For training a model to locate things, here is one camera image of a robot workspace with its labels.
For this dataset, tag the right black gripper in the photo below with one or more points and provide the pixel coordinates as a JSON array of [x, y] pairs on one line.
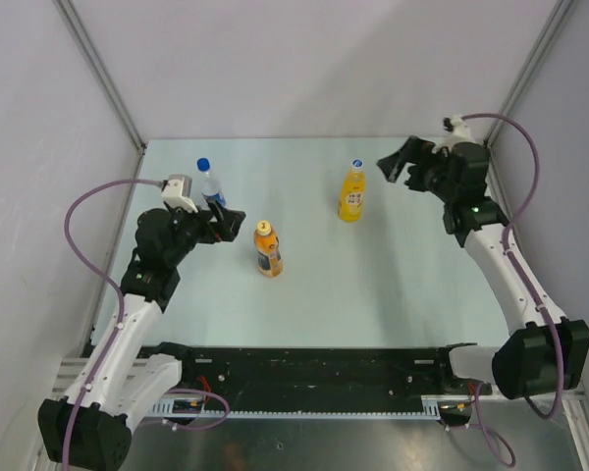
[[413, 151]]

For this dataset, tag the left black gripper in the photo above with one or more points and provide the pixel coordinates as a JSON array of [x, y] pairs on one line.
[[228, 221]]

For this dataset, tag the orange juice bottle yellow cap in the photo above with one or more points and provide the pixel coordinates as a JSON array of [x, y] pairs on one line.
[[266, 241]]

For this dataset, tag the yellow honey pomelo drink bottle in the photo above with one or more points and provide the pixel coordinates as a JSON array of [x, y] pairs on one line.
[[351, 202]]

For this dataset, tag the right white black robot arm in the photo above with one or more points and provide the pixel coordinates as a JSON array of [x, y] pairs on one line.
[[545, 351]]

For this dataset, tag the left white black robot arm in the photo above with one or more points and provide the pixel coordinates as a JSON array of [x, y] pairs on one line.
[[92, 425]]

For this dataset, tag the clear blue-cap water bottle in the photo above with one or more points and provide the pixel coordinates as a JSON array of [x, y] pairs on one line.
[[211, 189]]

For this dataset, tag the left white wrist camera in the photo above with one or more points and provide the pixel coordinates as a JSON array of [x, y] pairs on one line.
[[176, 193]]

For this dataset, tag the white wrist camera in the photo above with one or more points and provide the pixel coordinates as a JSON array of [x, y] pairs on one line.
[[458, 131], [176, 193]]

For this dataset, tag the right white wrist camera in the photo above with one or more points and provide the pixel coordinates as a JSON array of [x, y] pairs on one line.
[[458, 131]]

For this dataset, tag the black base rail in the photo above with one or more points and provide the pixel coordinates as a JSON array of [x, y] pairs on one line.
[[317, 379]]

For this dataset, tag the right aluminium frame post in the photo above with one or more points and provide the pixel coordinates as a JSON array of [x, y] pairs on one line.
[[538, 54]]

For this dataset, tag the aluminium frame post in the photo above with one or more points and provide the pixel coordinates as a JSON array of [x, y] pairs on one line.
[[538, 54], [78, 31]]

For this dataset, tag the left aluminium frame post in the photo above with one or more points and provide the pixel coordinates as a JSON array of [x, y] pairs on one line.
[[78, 31]]

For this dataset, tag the grey cable duct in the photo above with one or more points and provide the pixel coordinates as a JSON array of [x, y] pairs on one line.
[[427, 409]]

